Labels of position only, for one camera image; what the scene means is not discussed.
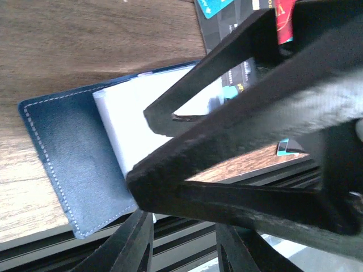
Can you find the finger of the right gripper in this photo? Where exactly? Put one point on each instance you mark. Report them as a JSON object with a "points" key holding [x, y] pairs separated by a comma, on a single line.
{"points": [[313, 97], [256, 37]]}

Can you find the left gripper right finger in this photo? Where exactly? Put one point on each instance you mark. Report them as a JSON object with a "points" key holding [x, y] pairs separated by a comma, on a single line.
{"points": [[243, 250]]}

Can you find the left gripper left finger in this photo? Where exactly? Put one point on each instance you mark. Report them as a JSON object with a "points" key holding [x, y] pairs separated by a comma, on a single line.
{"points": [[130, 248]]}

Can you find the blue leather card holder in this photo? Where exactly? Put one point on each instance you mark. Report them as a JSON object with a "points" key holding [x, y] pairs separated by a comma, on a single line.
{"points": [[73, 146]]}

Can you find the red gold card lower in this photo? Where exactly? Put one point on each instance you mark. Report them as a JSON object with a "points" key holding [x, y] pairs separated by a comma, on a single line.
{"points": [[284, 10]]}

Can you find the black VIP card centre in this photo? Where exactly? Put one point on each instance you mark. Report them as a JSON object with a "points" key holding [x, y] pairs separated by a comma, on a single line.
{"points": [[215, 29]]}

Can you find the blue card right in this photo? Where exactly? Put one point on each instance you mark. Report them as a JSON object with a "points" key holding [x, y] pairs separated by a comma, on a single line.
{"points": [[211, 7]]}

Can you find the teal card bottom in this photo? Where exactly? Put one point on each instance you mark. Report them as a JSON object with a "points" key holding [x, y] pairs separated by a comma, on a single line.
{"points": [[288, 147]]}

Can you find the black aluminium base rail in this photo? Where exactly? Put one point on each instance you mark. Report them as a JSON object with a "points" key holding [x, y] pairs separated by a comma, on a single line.
{"points": [[179, 244]]}

